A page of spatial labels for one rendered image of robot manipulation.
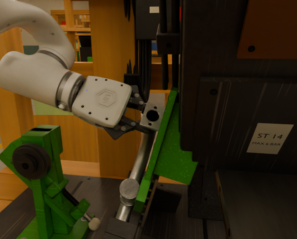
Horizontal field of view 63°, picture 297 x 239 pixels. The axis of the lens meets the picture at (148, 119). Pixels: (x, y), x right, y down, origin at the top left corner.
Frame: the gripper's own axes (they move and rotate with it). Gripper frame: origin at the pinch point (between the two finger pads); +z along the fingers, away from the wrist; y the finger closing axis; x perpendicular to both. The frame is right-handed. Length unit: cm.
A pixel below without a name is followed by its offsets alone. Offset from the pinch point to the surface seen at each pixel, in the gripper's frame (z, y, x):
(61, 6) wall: -483, 667, 689
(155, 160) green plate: 3.6, -9.7, -5.6
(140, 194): 3.2, -15.4, -2.9
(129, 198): 1.6, -16.3, -0.2
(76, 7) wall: -425, 682, 682
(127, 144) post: -4.0, 4.4, 33.7
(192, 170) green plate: 10.3, -8.8, -5.1
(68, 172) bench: -22, -9, 48
